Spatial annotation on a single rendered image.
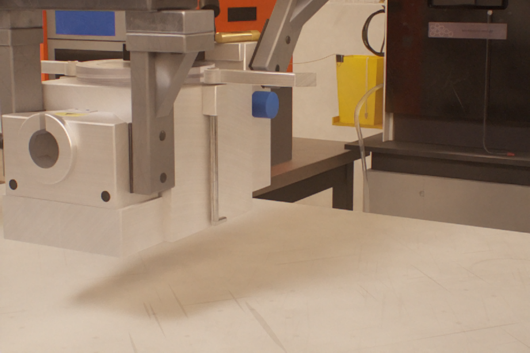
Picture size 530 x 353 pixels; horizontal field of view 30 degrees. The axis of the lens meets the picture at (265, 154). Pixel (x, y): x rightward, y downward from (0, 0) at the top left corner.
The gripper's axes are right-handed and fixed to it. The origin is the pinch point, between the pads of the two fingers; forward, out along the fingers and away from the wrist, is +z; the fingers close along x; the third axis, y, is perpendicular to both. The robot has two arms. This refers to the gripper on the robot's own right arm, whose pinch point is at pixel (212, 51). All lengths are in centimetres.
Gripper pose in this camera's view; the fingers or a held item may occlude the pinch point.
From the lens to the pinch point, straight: 68.8
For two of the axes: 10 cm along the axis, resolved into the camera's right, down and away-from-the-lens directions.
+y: -3.7, -5.2, -7.7
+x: 8.8, 0.8, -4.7
